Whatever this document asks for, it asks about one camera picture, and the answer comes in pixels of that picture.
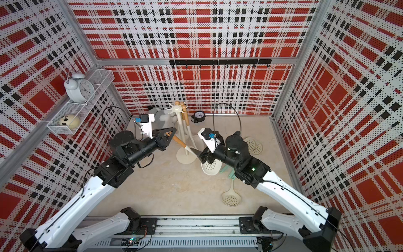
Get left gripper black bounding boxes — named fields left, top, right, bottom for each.
left=127, top=127, right=177, bottom=167

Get slotted spoon wooden handle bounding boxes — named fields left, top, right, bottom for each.
left=166, top=131, right=222, bottom=176

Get skimmer wooden handle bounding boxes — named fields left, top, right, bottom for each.
left=174, top=101, right=183, bottom=138
left=179, top=102, right=190, bottom=132
left=187, top=125, right=197, bottom=148

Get cream utensil rack stand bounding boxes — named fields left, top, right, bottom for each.
left=167, top=102, right=196, bottom=164

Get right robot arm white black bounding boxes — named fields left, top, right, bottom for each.
left=197, top=128, right=341, bottom=252

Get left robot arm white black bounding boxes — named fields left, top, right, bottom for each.
left=20, top=128, right=176, bottom=252

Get grey white plush toy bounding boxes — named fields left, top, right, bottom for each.
left=148, top=106, right=177, bottom=129

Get small black alarm clock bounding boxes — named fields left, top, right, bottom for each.
left=191, top=111, right=205, bottom=123

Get cream round face ball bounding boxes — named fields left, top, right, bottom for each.
left=59, top=114, right=81, bottom=130

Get white alarm clock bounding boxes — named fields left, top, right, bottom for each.
left=64, top=73, right=95, bottom=104

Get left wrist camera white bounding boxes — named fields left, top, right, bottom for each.
left=134, top=113, right=155, bottom=139

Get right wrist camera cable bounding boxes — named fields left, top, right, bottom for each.
left=212, top=102, right=242, bottom=134

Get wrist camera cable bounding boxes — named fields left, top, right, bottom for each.
left=212, top=102, right=242, bottom=134
left=101, top=105, right=144, bottom=142

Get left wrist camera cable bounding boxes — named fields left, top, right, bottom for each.
left=101, top=105, right=144, bottom=142

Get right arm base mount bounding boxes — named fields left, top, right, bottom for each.
left=239, top=216, right=282, bottom=235

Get white wire shelf basket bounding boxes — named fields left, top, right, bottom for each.
left=47, top=69, right=114, bottom=135

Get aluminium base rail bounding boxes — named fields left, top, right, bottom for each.
left=67, top=215, right=328, bottom=251

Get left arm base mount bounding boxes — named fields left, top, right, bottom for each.
left=116, top=217, right=158, bottom=235

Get black wall hook rail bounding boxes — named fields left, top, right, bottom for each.
left=169, top=59, right=272, bottom=67

